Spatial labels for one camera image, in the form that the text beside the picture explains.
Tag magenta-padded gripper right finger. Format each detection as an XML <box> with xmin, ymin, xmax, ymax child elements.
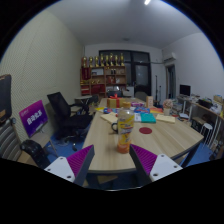
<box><xmin>128</xmin><ymin>143</ymin><xmax>184</xmax><ymax>187</ymax></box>

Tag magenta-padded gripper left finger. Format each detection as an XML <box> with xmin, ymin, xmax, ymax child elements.
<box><xmin>44</xmin><ymin>144</ymin><xmax>96</xmax><ymax>187</ymax></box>

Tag yellow-labelled orange drink bottle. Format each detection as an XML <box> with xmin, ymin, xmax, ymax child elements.
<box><xmin>116</xmin><ymin>107</ymin><xmax>135</xmax><ymax>155</ymax></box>

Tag black padded chair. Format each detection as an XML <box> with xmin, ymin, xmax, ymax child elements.
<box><xmin>19</xmin><ymin>139</ymin><xmax>51</xmax><ymax>169</ymax></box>

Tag flat round red coaster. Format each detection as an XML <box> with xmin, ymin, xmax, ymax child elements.
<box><xmin>138</xmin><ymin>126</ymin><xmax>153</xmax><ymax>135</ymax></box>

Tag black office chair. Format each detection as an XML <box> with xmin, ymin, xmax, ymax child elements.
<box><xmin>46</xmin><ymin>91</ymin><xmax>94</xmax><ymax>141</ymax></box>

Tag pale yellow notebook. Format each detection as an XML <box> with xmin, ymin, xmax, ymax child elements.
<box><xmin>155</xmin><ymin>113</ymin><xmax>177</xmax><ymax>124</ymax></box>

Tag teal book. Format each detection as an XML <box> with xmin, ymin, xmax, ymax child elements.
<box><xmin>139</xmin><ymin>112</ymin><xmax>157</xmax><ymax>124</ymax></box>

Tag white paper sheet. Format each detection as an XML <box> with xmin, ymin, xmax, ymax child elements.
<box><xmin>133</xmin><ymin>112</ymin><xmax>143</xmax><ymax>123</ymax></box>

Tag orange book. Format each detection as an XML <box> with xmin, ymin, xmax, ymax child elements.
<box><xmin>149</xmin><ymin>107</ymin><xmax>164</xmax><ymax>115</ymax></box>

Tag purple sign board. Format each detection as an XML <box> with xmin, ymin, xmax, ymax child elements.
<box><xmin>18</xmin><ymin>99</ymin><xmax>49</xmax><ymax>138</ymax></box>

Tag striped chair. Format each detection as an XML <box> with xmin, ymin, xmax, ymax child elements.
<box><xmin>0</xmin><ymin>118</ymin><xmax>23</xmax><ymax>163</ymax></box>

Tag white round stool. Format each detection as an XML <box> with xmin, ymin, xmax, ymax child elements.
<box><xmin>199</xmin><ymin>122</ymin><xmax>214</xmax><ymax>146</ymax></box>

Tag pink flower plant in pot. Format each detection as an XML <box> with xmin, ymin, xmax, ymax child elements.
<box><xmin>162</xmin><ymin>98</ymin><xmax>175</xmax><ymax>117</ymax></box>

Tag small orange standing box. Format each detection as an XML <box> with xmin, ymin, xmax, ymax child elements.
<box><xmin>145</xmin><ymin>95</ymin><xmax>155</xmax><ymax>109</ymax></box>

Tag pink snack package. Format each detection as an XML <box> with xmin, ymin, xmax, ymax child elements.
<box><xmin>130</xmin><ymin>101</ymin><xmax>146</xmax><ymax>108</ymax></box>

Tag beige notebook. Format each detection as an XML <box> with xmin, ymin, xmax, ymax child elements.
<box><xmin>100</xmin><ymin>112</ymin><xmax>119</xmax><ymax>125</ymax></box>

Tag small white side table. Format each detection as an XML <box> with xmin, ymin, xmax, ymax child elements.
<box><xmin>74</xmin><ymin>95</ymin><xmax>93</xmax><ymax>102</ymax></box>

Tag blue snack packages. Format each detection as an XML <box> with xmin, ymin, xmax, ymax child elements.
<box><xmin>102</xmin><ymin>107</ymin><xmax>118</xmax><ymax>114</ymax></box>

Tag grey chair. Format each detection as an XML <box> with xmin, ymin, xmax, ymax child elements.
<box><xmin>134</xmin><ymin>91</ymin><xmax>148</xmax><ymax>103</ymax></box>

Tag cluttered wooden side desk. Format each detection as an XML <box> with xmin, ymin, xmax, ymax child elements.
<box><xmin>176</xmin><ymin>94</ymin><xmax>224</xmax><ymax>158</ymax></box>

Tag yellow gift box red ribbon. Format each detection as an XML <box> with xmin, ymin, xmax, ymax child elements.
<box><xmin>106</xmin><ymin>94</ymin><xmax>122</xmax><ymax>109</ymax></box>

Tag black tripod stand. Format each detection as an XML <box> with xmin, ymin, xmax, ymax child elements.
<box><xmin>154</xmin><ymin>74</ymin><xmax>163</xmax><ymax>101</ymax></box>

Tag dark computer monitor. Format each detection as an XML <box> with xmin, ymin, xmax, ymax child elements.
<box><xmin>179</xmin><ymin>83</ymin><xmax>192</xmax><ymax>98</ymax></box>

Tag wooden shelf unit with trophies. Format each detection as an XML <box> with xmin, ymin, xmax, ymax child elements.
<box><xmin>79</xmin><ymin>53</ymin><xmax>128</xmax><ymax>98</ymax></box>

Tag dark framed glass door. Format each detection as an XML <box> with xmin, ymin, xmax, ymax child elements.
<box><xmin>98</xmin><ymin>49</ymin><xmax>152</xmax><ymax>98</ymax></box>

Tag white wall air conditioner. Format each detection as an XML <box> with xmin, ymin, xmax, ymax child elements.
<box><xmin>162</xmin><ymin>51</ymin><xmax>177</xmax><ymax>63</ymax></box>

